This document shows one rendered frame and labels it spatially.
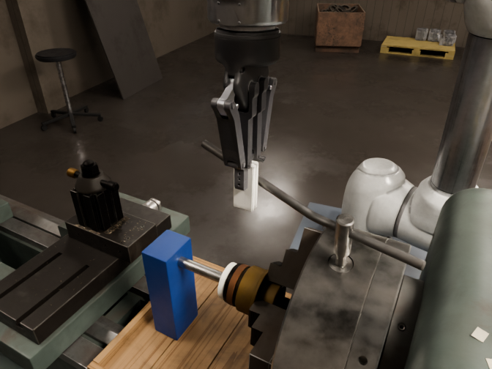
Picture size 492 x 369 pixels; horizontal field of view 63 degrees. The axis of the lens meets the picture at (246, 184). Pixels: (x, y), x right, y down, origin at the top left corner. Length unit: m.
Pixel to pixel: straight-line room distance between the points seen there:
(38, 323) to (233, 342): 0.39
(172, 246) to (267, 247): 1.72
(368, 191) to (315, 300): 0.63
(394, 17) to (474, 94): 7.08
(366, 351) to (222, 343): 0.43
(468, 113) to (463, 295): 0.50
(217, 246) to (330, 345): 1.98
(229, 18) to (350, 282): 0.35
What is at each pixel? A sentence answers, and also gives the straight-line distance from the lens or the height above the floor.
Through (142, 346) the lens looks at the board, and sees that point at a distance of 0.93.
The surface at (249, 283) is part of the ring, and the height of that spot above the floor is 1.12.
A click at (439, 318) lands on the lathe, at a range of 0.54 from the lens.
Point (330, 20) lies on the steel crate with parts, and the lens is 6.84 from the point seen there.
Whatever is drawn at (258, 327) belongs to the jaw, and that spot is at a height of 1.11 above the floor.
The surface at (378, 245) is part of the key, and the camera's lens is 0.51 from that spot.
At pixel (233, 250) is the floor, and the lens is 2.45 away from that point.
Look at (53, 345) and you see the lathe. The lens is 0.96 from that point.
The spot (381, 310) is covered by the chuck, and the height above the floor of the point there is 1.22.
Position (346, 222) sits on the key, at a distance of 0.50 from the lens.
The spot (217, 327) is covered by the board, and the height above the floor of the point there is 0.89.
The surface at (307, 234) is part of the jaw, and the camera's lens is 0.67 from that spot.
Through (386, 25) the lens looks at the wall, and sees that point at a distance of 8.02.
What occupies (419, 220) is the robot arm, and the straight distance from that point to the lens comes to 1.12.
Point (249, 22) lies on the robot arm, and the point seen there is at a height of 1.54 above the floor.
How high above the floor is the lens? 1.61
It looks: 32 degrees down
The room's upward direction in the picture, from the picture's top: straight up
